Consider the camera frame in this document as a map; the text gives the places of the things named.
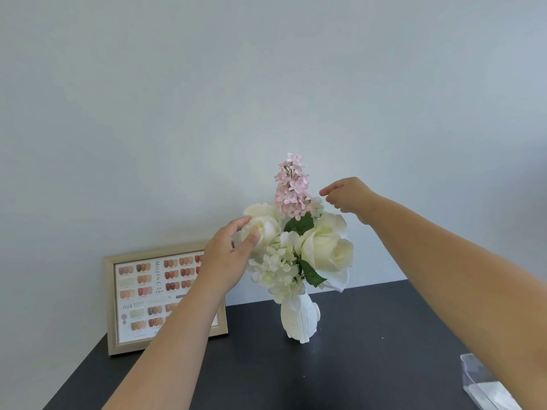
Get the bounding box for white hydrangea flower spray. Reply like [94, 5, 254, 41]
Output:
[247, 230, 307, 305]

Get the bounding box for person's right forearm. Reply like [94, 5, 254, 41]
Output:
[361, 191, 547, 410]

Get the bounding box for person's left forearm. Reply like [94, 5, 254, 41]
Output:
[102, 279, 227, 410]

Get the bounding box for white owl-shaped vase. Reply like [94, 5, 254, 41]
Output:
[280, 293, 321, 345]

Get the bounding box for person's right hand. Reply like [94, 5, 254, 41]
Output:
[319, 177, 377, 226]

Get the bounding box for clear plastic box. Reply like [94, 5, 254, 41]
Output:
[460, 353, 524, 410]

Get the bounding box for gold framed nail colour chart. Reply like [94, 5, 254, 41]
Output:
[103, 241, 230, 357]

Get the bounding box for half-closed white rose flower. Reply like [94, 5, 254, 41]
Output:
[232, 203, 284, 257]

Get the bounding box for large white rose flower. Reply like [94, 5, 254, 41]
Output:
[295, 225, 354, 293]

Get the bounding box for person's left hand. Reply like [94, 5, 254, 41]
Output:
[194, 216, 262, 297]

